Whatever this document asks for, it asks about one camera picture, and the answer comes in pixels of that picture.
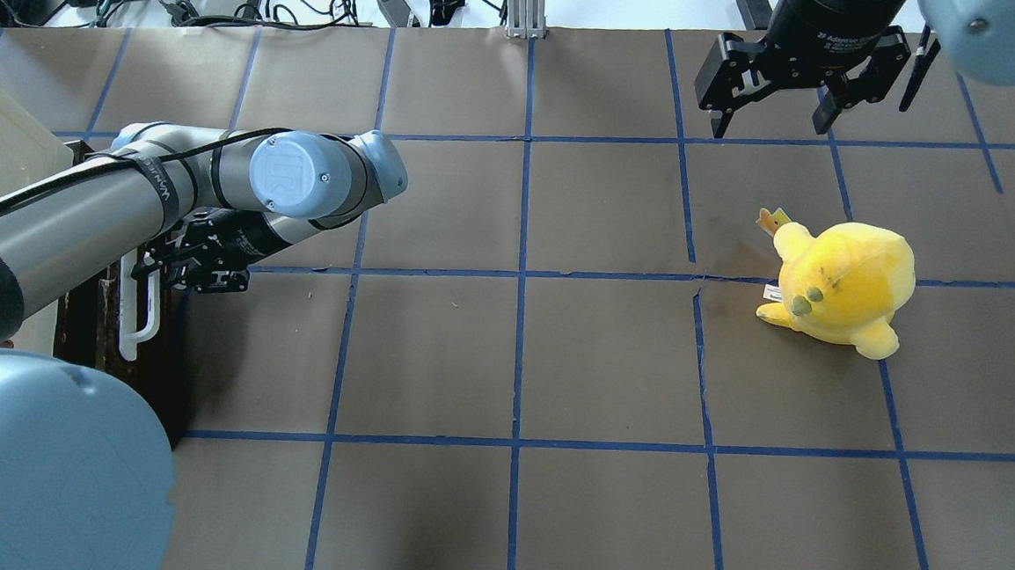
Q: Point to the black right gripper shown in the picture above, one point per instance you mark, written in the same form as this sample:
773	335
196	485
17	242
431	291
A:
818	26

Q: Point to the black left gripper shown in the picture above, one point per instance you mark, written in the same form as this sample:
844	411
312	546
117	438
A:
250	241

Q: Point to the wooden drawer with white handle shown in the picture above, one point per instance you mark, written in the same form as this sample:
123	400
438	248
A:
115	324

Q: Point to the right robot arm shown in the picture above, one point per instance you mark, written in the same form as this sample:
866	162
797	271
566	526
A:
978	37

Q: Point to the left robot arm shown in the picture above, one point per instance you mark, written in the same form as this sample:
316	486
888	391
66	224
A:
86	467

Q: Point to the small black power brick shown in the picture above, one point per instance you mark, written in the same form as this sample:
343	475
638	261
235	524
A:
755	14

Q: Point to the yellow plush toy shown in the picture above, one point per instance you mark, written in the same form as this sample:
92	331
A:
843	286

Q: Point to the cream cabinet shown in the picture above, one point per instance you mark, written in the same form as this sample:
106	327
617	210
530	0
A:
28	154

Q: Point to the aluminium frame post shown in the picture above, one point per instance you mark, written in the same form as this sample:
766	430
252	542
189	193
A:
525	19

